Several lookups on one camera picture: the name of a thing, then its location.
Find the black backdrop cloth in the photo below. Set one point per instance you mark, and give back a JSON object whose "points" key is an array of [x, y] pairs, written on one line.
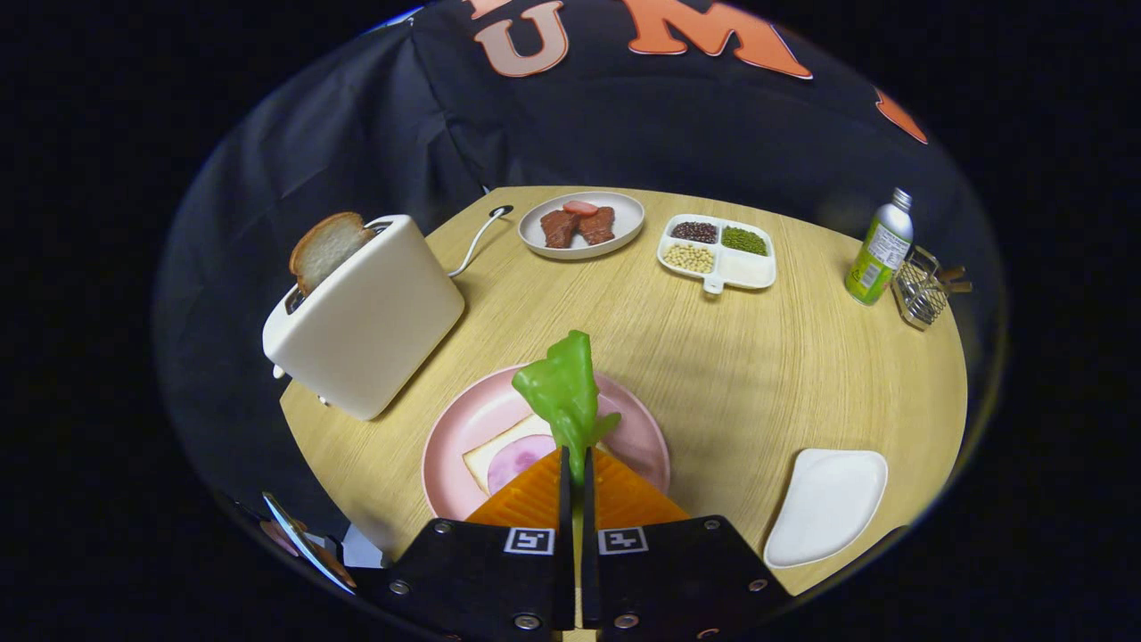
{"points": [[357, 134]]}

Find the white toaster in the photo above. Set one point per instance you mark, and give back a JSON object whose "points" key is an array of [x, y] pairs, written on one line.
{"points": [[374, 321]]}

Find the toasted bread slice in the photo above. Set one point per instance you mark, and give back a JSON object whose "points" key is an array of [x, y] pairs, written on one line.
{"points": [[325, 250]]}

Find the white bread slice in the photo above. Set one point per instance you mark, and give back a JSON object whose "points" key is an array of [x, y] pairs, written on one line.
{"points": [[481, 459]]}

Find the green lettuce leaf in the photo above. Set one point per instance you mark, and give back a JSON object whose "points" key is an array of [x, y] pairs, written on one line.
{"points": [[566, 392]]}

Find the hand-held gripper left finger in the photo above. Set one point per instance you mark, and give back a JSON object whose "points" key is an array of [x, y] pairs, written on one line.
{"points": [[565, 553]]}

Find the small red ham slice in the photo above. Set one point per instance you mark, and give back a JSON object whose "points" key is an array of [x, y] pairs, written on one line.
{"points": [[580, 208]]}

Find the white divided dish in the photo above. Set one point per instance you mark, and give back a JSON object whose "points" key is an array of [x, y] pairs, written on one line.
{"points": [[749, 267]]}

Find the pile of dark red beans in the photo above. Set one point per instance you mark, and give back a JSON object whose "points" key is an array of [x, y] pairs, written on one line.
{"points": [[694, 233]]}

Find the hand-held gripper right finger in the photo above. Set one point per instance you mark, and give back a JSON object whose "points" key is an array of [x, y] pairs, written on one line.
{"points": [[588, 553]]}

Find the white irregular plate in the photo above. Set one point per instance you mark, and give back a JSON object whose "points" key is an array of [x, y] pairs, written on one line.
{"points": [[824, 508]]}

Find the pile of yellow soybeans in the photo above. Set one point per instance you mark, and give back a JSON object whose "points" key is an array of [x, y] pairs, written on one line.
{"points": [[689, 259]]}

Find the pile of green beans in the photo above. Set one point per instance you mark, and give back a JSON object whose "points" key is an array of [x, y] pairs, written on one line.
{"points": [[744, 241]]}

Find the green metal bottle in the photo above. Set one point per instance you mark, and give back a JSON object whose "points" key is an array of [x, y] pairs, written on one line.
{"points": [[878, 254]]}

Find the pink round plate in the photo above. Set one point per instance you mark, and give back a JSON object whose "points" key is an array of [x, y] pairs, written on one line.
{"points": [[463, 419]]}

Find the round white plate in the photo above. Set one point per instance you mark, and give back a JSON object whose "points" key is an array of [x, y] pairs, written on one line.
{"points": [[628, 214]]}

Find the brown meat piece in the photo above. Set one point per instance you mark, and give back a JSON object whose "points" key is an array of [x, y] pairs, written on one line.
{"points": [[559, 229], [597, 227]]}

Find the large pink ham slice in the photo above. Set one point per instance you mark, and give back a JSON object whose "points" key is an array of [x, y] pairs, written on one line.
{"points": [[513, 459]]}

